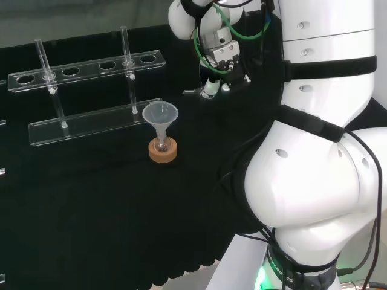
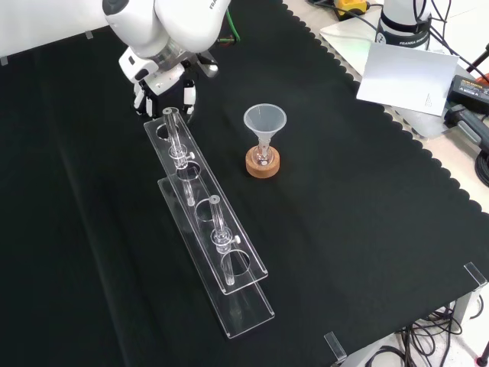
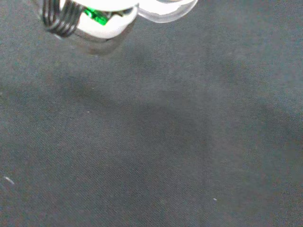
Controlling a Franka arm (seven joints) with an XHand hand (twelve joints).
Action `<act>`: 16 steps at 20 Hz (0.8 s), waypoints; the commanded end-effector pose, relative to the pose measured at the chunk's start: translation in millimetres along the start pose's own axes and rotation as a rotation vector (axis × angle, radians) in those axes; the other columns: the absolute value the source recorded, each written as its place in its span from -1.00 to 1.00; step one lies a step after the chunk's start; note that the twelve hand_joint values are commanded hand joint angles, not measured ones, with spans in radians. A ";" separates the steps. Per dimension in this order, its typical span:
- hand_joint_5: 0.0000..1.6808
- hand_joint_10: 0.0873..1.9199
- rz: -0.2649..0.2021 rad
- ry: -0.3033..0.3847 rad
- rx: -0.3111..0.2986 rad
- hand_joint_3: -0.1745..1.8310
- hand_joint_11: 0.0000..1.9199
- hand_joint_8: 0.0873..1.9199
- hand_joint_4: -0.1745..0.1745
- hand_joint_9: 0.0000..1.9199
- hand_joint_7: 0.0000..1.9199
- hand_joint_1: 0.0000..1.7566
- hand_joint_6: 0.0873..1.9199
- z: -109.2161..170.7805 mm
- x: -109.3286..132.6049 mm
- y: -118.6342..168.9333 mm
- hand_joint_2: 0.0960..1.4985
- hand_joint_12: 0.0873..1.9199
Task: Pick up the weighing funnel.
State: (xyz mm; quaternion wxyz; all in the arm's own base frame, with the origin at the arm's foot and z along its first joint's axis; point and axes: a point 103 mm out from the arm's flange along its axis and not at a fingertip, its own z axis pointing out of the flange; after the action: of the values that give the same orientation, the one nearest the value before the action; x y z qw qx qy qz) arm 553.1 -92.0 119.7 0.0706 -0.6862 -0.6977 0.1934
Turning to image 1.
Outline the small round-bottom glass flask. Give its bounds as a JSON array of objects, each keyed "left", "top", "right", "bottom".
[{"left": 152, "top": 136, "right": 172, "bottom": 153}]

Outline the clear acrylic funnel stand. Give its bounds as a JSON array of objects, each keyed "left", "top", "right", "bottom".
[{"left": 7, "top": 25, "right": 167, "bottom": 148}]

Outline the cork ring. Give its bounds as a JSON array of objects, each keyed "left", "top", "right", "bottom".
[{"left": 148, "top": 137, "right": 179, "bottom": 165}]

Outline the green cable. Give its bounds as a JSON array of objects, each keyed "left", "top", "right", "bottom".
[{"left": 193, "top": 2, "right": 272, "bottom": 74}]

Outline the translucent plastic funnel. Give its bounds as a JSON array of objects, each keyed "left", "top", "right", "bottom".
[{"left": 141, "top": 101, "right": 180, "bottom": 146}]

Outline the black cable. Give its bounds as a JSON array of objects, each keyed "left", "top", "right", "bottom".
[{"left": 337, "top": 129, "right": 381, "bottom": 276}]

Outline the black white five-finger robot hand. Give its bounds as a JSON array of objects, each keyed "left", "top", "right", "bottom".
[{"left": 199, "top": 40, "right": 252, "bottom": 100}]

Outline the black bench cloth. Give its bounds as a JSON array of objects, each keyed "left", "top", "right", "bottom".
[{"left": 0, "top": 8, "right": 387, "bottom": 290}]

